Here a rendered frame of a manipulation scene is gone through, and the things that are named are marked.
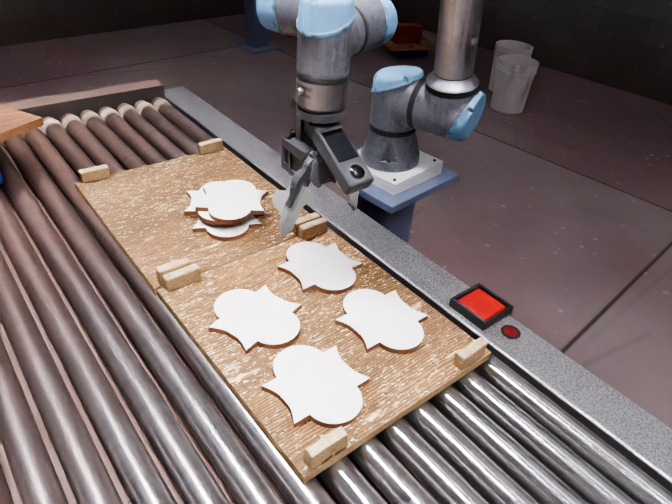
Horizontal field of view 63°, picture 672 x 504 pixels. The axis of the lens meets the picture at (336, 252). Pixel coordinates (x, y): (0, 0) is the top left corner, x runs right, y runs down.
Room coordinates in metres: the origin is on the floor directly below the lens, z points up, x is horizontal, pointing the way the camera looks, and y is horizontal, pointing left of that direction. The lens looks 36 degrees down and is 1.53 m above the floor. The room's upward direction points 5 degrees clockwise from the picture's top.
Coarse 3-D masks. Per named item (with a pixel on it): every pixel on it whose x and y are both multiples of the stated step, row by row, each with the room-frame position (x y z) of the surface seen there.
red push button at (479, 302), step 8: (464, 296) 0.73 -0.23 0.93; (472, 296) 0.73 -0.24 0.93; (480, 296) 0.73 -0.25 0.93; (488, 296) 0.73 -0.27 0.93; (464, 304) 0.71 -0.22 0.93; (472, 304) 0.71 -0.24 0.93; (480, 304) 0.71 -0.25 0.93; (488, 304) 0.71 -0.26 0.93; (496, 304) 0.71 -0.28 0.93; (480, 312) 0.69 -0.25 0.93; (488, 312) 0.69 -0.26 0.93; (496, 312) 0.69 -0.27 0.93
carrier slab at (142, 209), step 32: (192, 160) 1.13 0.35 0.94; (224, 160) 1.14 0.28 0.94; (96, 192) 0.95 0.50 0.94; (128, 192) 0.96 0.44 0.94; (160, 192) 0.97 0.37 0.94; (128, 224) 0.85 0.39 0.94; (160, 224) 0.86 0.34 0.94; (192, 224) 0.87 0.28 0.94; (128, 256) 0.76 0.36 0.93; (160, 256) 0.76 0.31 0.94; (192, 256) 0.77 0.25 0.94; (224, 256) 0.77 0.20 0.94; (160, 288) 0.68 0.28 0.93
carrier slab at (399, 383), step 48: (288, 240) 0.84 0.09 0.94; (336, 240) 0.85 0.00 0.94; (192, 288) 0.68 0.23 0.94; (240, 288) 0.69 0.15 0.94; (288, 288) 0.70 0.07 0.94; (384, 288) 0.72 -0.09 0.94; (192, 336) 0.57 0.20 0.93; (336, 336) 0.60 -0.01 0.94; (432, 336) 0.61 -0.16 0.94; (240, 384) 0.49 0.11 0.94; (384, 384) 0.51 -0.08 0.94; (432, 384) 0.52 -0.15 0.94; (288, 432) 0.42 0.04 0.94
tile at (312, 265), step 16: (288, 256) 0.78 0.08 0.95; (304, 256) 0.78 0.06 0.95; (320, 256) 0.78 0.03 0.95; (336, 256) 0.79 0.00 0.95; (288, 272) 0.74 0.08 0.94; (304, 272) 0.73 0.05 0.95; (320, 272) 0.74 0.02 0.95; (336, 272) 0.74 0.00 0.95; (352, 272) 0.74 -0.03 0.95; (304, 288) 0.69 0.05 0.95; (320, 288) 0.70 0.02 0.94; (336, 288) 0.70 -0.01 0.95
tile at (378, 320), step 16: (352, 304) 0.66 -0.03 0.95; (368, 304) 0.67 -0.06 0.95; (384, 304) 0.67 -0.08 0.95; (400, 304) 0.67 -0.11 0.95; (336, 320) 0.62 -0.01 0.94; (352, 320) 0.62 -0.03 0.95; (368, 320) 0.63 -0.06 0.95; (384, 320) 0.63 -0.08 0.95; (400, 320) 0.63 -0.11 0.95; (416, 320) 0.64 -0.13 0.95; (368, 336) 0.59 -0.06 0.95; (384, 336) 0.60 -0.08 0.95; (400, 336) 0.60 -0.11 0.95; (416, 336) 0.60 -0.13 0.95; (400, 352) 0.57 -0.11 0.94
